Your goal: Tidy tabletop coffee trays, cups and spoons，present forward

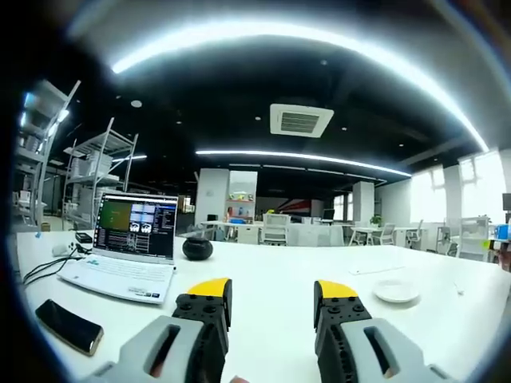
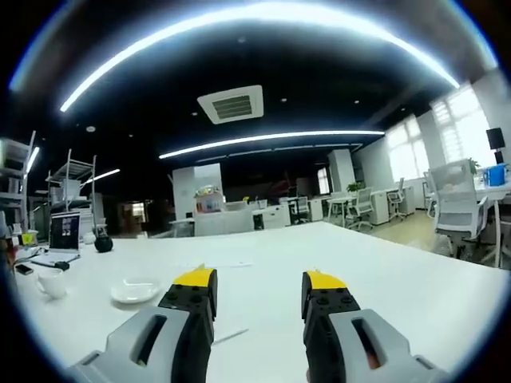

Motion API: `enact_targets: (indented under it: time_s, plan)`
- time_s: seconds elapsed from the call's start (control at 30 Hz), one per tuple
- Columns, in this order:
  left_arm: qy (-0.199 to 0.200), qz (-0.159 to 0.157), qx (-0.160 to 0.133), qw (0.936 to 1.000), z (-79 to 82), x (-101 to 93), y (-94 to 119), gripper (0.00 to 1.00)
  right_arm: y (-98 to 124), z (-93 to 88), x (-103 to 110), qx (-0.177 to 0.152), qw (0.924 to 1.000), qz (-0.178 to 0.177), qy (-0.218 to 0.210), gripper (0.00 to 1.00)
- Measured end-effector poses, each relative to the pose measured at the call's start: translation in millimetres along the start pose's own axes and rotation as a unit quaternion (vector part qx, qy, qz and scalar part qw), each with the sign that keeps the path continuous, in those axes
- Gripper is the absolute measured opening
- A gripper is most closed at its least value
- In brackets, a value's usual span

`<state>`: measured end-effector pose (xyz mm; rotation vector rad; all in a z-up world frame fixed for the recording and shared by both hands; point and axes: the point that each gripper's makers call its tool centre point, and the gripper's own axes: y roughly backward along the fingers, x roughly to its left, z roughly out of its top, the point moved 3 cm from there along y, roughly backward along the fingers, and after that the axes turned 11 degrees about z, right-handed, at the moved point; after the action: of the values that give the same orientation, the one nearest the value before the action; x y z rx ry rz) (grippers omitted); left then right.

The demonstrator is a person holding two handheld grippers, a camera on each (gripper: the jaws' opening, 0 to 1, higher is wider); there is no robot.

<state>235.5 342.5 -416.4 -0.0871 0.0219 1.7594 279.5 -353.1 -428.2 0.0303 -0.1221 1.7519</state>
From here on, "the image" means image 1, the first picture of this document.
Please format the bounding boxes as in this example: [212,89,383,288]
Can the tall metal storage shelf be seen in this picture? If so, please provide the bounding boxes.
[14,78,81,228]

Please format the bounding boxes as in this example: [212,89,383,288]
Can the black smartphone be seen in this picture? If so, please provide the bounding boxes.
[34,298,105,357]

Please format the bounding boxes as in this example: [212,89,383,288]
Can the white tabletop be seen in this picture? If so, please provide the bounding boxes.
[15,229,511,383]

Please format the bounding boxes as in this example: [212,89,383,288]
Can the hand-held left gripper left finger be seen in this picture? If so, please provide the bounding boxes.
[81,278,233,383]

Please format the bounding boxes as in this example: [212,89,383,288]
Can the white office desk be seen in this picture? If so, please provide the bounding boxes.
[199,219,264,244]

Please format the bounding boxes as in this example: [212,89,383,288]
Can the white laptop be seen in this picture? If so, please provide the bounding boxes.
[57,192,179,306]

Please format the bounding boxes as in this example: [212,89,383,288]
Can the white coffee saucer tray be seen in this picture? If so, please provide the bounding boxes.
[372,279,422,303]

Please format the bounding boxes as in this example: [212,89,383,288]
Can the black cable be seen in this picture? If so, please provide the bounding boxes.
[22,242,93,286]

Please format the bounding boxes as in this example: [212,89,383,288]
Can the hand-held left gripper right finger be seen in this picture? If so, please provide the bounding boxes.
[313,279,460,383]

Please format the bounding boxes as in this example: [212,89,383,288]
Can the white mesh office chair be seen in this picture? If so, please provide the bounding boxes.
[259,213,291,246]

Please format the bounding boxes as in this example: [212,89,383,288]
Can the ceiling air conditioner vent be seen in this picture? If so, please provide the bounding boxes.
[269,103,335,139]

